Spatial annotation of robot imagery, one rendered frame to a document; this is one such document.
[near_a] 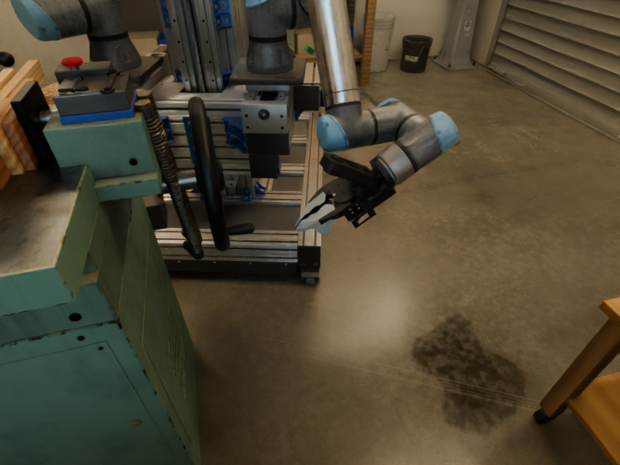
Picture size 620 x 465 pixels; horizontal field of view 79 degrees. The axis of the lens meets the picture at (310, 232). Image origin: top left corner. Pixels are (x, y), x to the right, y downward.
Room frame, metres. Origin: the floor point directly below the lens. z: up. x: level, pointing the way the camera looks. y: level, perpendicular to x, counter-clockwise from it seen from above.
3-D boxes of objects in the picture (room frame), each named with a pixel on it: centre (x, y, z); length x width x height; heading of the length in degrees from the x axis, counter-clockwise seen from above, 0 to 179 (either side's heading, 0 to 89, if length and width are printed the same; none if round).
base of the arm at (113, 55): (1.29, 0.62, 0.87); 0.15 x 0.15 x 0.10
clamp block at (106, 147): (0.59, 0.33, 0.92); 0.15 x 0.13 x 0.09; 16
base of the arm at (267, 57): (1.27, 0.13, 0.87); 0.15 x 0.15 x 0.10
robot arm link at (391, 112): (0.78, -0.18, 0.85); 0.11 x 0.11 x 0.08; 20
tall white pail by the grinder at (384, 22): (4.00, -0.65, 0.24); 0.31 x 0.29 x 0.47; 103
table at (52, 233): (0.56, 0.42, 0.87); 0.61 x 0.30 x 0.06; 16
